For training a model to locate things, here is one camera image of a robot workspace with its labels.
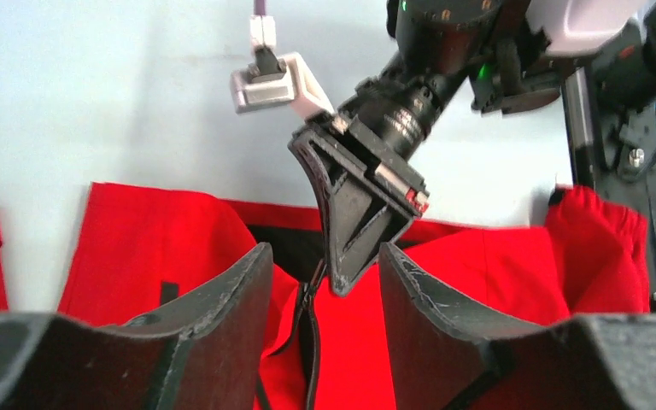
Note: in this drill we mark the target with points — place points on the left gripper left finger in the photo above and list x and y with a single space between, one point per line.
199 351

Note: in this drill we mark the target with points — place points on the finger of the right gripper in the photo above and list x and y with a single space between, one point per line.
366 193

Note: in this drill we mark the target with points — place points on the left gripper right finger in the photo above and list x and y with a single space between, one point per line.
449 351

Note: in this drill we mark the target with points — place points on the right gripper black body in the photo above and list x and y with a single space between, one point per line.
398 109

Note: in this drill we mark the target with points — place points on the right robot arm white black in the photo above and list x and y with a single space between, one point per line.
518 56

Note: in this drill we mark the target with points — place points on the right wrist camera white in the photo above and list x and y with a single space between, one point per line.
272 80

